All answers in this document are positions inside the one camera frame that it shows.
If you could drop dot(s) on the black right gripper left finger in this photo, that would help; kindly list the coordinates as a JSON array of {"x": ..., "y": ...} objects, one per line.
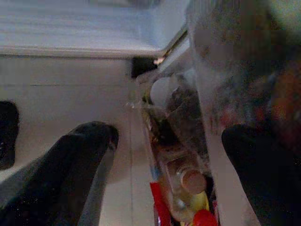
[{"x": 54, "y": 179}]

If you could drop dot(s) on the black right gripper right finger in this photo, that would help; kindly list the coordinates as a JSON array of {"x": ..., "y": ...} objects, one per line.
[{"x": 268, "y": 179}]

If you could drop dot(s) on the clear bottle white cap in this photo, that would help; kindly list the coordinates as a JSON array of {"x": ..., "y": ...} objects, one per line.
[{"x": 162, "y": 91}]

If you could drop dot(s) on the clear fridge door shelf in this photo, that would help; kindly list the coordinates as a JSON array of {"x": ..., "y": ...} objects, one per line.
[{"x": 150, "y": 146}]

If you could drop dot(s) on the translucent fridge door bin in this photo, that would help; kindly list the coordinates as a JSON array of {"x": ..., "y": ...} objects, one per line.
[{"x": 211, "y": 58}]

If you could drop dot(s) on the white fridge drawer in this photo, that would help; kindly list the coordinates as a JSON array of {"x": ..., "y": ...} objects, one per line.
[{"x": 70, "y": 28}]

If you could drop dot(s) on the red bottle cap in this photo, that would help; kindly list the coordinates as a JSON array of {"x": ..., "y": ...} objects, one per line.
[{"x": 204, "y": 219}]

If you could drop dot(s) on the clear bottle brown cap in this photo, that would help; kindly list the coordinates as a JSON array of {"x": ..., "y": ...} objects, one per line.
[{"x": 192, "y": 180}]

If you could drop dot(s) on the red packet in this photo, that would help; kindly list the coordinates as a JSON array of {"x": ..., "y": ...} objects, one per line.
[{"x": 160, "y": 204}]

